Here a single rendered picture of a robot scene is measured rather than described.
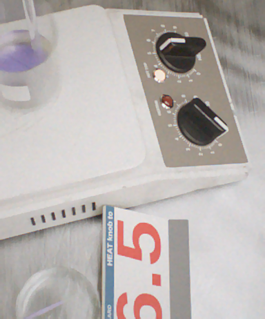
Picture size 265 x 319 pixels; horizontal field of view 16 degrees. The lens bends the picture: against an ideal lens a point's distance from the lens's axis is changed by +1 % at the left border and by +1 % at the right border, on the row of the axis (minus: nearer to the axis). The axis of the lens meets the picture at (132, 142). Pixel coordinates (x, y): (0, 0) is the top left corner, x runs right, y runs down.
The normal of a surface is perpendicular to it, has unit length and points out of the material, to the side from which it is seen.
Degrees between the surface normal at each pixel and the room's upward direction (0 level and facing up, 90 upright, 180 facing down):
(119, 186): 0
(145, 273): 40
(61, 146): 0
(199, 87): 30
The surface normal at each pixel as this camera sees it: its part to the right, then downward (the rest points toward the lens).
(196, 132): 0.50, -0.40
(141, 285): 0.66, -0.26
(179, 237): 0.02, -0.33
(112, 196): 0.25, 0.92
